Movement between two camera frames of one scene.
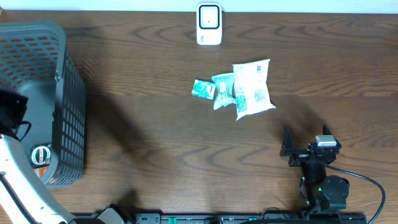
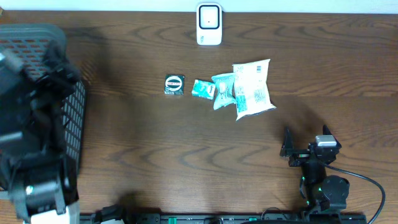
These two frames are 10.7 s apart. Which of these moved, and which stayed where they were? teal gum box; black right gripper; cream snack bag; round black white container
Moved: round black white container
Stayed: black right gripper; teal gum box; cream snack bag
